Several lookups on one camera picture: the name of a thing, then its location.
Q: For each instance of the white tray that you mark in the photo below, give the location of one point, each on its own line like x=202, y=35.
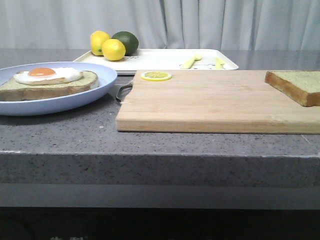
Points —
x=161, y=59

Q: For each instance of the wooden cutting board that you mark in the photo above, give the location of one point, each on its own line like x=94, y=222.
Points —
x=214, y=101

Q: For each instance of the grey curtain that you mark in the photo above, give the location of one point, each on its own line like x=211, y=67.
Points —
x=173, y=24

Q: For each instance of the left yellow lemon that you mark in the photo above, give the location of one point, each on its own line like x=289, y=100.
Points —
x=97, y=38

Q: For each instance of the front yellow lemon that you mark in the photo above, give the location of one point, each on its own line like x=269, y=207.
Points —
x=113, y=49

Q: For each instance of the yellow lemon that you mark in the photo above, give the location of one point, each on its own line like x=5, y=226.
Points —
x=113, y=49
x=97, y=38

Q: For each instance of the green lime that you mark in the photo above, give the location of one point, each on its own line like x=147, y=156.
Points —
x=129, y=40

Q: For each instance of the bread slice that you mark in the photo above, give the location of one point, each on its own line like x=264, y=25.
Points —
x=302, y=86
x=15, y=91

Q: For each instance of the fried egg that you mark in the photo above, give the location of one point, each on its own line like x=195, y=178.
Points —
x=48, y=76

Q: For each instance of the lemon slice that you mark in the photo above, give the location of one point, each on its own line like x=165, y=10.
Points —
x=156, y=76

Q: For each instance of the yellow plastic fork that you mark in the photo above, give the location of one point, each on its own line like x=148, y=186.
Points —
x=219, y=63

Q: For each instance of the yellow plastic spoon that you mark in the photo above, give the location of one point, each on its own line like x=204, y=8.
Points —
x=189, y=63

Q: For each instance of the metal cutting board handle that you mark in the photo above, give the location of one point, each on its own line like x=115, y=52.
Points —
x=123, y=91

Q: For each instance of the light blue plate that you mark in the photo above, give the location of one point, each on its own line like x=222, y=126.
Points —
x=106, y=77

